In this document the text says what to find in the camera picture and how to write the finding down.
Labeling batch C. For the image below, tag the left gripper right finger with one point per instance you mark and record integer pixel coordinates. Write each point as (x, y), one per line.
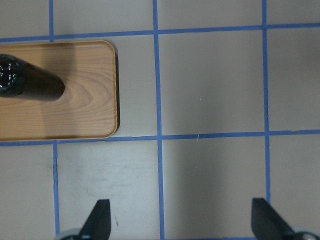
(267, 224)

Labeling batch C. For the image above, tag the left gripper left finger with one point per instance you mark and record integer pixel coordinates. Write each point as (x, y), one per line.
(98, 224)

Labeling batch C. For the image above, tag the dark wine bottle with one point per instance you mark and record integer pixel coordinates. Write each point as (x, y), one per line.
(22, 80)

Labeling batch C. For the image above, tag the wooden tray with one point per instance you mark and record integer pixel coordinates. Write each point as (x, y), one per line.
(88, 108)

